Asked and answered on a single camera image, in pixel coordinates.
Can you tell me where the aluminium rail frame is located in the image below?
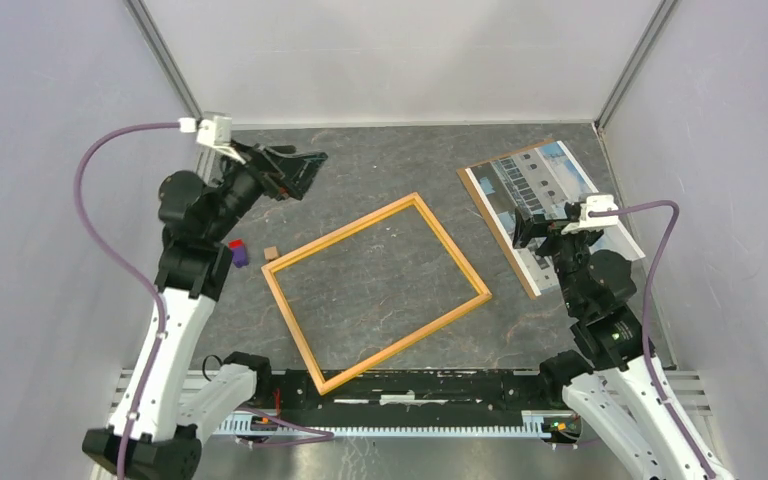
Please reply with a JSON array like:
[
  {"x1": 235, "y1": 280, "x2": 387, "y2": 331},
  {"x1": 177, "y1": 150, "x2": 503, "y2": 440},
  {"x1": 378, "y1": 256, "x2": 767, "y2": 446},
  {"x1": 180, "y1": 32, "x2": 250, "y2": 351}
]
[{"x1": 89, "y1": 368, "x2": 713, "y2": 480}]

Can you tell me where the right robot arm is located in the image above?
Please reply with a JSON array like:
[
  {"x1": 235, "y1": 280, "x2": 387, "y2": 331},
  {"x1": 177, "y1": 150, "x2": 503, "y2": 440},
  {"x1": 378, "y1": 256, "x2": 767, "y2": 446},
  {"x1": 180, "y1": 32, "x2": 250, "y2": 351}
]
[{"x1": 511, "y1": 195, "x2": 734, "y2": 479}]

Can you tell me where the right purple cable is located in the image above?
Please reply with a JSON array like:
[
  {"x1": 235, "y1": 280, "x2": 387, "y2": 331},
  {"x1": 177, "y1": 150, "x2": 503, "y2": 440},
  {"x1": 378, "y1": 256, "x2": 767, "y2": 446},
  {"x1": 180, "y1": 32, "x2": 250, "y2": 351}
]
[{"x1": 587, "y1": 199, "x2": 718, "y2": 480}]

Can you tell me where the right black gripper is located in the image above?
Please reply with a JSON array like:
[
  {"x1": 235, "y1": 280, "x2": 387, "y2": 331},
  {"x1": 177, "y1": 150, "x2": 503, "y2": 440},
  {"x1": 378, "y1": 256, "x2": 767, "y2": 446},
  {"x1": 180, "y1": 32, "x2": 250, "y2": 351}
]
[{"x1": 511, "y1": 203, "x2": 597, "y2": 312}]

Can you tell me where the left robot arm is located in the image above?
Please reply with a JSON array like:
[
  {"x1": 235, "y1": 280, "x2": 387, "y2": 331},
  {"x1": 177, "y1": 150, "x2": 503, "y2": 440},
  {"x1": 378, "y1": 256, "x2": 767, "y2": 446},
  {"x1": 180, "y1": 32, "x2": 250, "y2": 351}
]
[{"x1": 82, "y1": 142, "x2": 328, "y2": 479}]

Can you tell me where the purple cable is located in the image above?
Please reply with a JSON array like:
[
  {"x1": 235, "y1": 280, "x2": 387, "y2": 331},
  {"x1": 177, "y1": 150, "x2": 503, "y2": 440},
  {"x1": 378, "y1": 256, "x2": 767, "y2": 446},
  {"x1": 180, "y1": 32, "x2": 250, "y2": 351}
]
[
  {"x1": 73, "y1": 119, "x2": 200, "y2": 480},
  {"x1": 587, "y1": 199, "x2": 718, "y2": 480}
]

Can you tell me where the building and sky photo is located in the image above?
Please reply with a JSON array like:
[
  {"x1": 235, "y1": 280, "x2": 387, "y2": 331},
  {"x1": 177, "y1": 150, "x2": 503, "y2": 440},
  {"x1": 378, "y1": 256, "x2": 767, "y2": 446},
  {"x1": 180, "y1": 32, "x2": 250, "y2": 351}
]
[{"x1": 466, "y1": 140, "x2": 646, "y2": 297}]

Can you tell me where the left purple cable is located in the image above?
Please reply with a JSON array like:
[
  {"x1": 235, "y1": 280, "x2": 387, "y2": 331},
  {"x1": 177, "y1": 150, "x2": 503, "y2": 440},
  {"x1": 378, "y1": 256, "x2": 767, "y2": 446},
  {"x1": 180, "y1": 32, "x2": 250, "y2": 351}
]
[{"x1": 73, "y1": 119, "x2": 200, "y2": 480}]

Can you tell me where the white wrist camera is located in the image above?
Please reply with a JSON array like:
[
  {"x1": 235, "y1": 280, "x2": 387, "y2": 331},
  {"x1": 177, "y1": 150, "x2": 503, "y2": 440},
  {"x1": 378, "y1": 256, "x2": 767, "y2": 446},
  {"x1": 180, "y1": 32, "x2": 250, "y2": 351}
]
[
  {"x1": 561, "y1": 193, "x2": 620, "y2": 234},
  {"x1": 196, "y1": 115, "x2": 247, "y2": 165}
]

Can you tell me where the red and purple block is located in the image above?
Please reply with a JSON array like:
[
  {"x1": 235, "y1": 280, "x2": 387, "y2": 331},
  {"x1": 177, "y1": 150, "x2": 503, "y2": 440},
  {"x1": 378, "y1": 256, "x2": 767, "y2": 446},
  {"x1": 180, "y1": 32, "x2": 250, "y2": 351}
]
[{"x1": 228, "y1": 239, "x2": 250, "y2": 268}]

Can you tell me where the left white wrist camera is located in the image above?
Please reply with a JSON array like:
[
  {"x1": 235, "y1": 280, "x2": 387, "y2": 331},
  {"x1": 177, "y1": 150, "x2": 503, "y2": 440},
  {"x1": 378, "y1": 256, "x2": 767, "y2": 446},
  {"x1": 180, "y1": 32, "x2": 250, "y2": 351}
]
[{"x1": 196, "y1": 115, "x2": 247, "y2": 165}]

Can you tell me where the brown backing board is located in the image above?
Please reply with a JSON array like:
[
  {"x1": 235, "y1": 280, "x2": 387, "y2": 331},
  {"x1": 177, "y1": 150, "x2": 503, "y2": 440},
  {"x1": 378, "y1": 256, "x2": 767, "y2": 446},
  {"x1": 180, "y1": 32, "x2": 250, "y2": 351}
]
[{"x1": 457, "y1": 139, "x2": 562, "y2": 299}]

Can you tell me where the wooden picture frame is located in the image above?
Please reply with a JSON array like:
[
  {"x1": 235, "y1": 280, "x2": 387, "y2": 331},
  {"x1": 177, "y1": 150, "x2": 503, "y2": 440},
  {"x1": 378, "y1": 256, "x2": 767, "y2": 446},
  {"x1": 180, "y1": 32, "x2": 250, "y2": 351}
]
[{"x1": 261, "y1": 192, "x2": 492, "y2": 395}]

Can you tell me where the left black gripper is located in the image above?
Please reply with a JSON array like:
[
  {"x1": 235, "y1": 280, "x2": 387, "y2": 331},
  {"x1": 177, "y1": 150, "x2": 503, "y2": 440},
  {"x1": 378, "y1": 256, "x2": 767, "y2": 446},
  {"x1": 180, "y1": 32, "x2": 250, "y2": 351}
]
[{"x1": 207, "y1": 137, "x2": 329, "y2": 241}]

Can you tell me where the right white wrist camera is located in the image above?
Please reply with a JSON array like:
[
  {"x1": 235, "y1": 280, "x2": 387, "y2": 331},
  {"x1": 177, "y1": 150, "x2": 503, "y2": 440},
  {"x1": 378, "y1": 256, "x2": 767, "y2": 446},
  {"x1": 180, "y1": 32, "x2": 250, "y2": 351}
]
[{"x1": 561, "y1": 193, "x2": 620, "y2": 234}]

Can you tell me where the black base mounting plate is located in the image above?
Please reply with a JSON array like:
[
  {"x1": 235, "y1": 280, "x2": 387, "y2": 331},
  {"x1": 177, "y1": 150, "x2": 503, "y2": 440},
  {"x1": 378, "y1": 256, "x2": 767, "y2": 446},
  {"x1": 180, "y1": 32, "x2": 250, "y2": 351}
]
[{"x1": 247, "y1": 369, "x2": 578, "y2": 428}]

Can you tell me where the small wooden cube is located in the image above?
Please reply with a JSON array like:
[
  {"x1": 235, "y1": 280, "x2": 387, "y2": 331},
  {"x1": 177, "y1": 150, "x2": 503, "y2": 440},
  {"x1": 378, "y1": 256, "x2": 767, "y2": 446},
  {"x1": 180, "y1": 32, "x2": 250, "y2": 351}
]
[{"x1": 264, "y1": 246, "x2": 281, "y2": 262}]

